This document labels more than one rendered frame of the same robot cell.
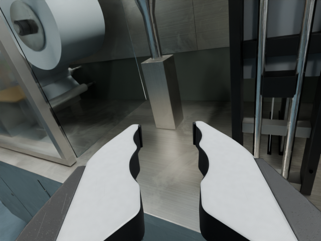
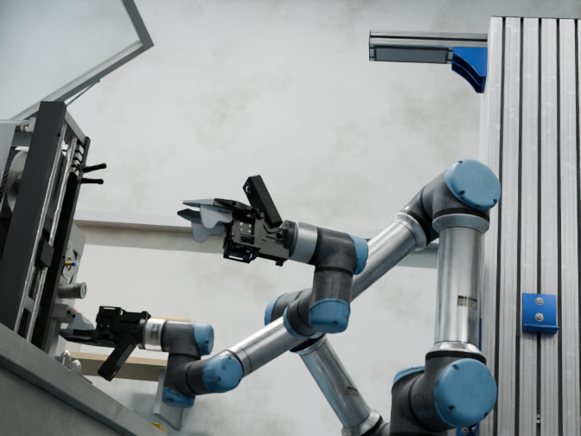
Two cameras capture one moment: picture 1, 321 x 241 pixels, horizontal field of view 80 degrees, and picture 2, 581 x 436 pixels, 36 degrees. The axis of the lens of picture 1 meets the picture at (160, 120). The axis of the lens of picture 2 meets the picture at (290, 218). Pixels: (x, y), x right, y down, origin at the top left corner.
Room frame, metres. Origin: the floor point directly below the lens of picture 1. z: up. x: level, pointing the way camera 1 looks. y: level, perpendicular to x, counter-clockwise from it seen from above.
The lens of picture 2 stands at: (0.53, 1.44, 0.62)
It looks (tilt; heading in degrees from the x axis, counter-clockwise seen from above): 22 degrees up; 246
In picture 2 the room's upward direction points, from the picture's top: 7 degrees clockwise
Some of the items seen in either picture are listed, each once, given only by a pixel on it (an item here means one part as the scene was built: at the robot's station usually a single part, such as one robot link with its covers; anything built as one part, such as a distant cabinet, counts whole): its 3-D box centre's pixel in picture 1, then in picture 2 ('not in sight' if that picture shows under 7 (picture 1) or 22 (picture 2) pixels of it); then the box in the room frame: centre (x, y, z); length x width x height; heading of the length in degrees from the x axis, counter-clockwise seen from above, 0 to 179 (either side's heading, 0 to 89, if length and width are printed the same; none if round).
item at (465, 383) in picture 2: not in sight; (457, 290); (-0.45, 0.06, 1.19); 0.15 x 0.12 x 0.55; 84
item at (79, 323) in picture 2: not in sight; (75, 323); (0.16, -0.57, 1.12); 0.09 x 0.03 x 0.06; 155
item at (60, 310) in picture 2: not in sight; (52, 343); (0.21, -0.53, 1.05); 0.06 x 0.05 x 0.31; 147
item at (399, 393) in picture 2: not in sight; (421, 403); (-0.46, -0.06, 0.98); 0.13 x 0.12 x 0.14; 84
